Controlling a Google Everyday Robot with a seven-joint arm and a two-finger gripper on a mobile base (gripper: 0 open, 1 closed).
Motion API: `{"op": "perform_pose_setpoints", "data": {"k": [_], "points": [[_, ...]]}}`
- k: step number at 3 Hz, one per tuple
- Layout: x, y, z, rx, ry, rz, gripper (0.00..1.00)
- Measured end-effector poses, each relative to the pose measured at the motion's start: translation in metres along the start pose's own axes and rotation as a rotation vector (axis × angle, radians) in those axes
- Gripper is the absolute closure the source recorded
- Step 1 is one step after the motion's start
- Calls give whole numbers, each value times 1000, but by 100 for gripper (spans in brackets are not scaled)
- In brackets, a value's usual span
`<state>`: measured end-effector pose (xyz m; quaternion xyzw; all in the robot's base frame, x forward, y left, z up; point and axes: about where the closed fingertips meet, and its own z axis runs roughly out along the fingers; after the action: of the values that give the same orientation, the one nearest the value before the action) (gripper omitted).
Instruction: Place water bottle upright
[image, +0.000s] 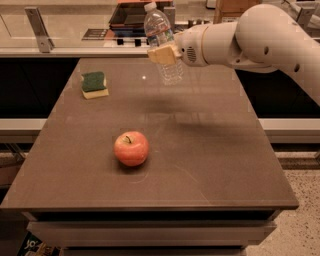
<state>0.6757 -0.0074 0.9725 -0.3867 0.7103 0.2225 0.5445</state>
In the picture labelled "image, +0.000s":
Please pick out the middle metal railing bracket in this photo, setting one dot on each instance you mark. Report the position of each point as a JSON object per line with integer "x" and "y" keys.
{"x": 170, "y": 13}

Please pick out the left metal railing bracket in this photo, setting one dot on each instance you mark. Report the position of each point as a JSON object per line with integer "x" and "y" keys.
{"x": 44, "y": 42}

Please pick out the red apple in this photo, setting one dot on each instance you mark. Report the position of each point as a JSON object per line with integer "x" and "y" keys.
{"x": 131, "y": 148}

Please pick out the grey table drawer base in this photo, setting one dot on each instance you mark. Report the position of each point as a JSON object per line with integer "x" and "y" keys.
{"x": 202, "y": 234}

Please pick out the brown cardboard box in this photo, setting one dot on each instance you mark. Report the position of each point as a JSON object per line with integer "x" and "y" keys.
{"x": 232, "y": 9}

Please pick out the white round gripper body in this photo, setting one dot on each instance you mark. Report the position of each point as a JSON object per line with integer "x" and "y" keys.
{"x": 187, "y": 49}

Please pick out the dark tray stack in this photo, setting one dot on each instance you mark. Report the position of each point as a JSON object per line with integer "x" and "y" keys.
{"x": 130, "y": 14}

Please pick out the green printed bag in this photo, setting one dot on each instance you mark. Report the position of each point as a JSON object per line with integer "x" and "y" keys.
{"x": 33, "y": 246}

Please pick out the green and yellow sponge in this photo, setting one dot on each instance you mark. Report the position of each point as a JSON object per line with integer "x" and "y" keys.
{"x": 94, "y": 85}

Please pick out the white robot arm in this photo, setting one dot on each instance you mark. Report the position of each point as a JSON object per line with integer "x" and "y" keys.
{"x": 264, "y": 39}

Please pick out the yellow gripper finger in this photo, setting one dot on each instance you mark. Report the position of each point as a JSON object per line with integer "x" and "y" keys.
{"x": 165, "y": 54}

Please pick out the clear plastic water bottle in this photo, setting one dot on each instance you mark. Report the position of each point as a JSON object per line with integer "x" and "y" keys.
{"x": 158, "y": 31}

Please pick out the right metal railing bracket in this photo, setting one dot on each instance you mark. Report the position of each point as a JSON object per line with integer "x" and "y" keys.
{"x": 303, "y": 15}

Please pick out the metal railing bracket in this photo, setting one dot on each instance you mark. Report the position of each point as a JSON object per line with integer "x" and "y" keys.
{"x": 303, "y": 15}
{"x": 44, "y": 42}
{"x": 170, "y": 13}

